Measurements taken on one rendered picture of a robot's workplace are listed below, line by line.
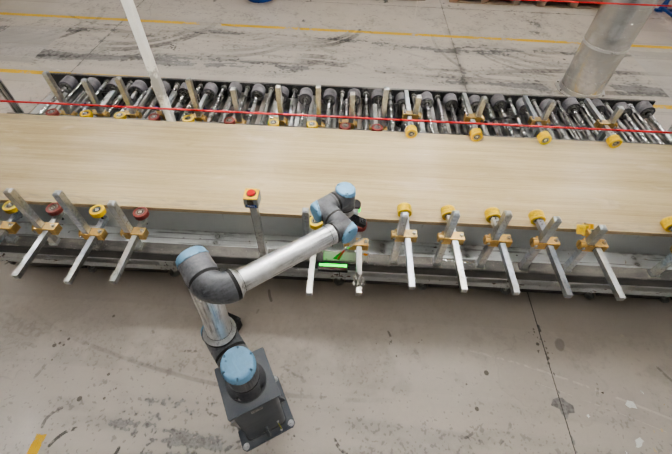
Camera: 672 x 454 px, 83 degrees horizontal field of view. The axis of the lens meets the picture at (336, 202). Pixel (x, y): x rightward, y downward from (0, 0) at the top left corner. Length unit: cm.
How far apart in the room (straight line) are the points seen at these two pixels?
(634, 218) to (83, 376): 351
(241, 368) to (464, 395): 152
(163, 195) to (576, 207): 246
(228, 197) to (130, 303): 125
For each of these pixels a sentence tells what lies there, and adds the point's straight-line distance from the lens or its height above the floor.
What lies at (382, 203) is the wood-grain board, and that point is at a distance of 226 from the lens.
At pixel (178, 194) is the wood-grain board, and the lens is 244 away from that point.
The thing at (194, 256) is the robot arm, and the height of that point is 145.
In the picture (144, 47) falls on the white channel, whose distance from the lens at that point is 275.
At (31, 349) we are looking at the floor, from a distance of 337.
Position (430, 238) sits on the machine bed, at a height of 66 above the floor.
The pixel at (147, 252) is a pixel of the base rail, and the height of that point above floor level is 70.
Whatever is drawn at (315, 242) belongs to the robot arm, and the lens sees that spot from 147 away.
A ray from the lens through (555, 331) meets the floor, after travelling 323.
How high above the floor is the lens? 258
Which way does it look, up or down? 49 degrees down
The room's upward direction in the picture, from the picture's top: 2 degrees clockwise
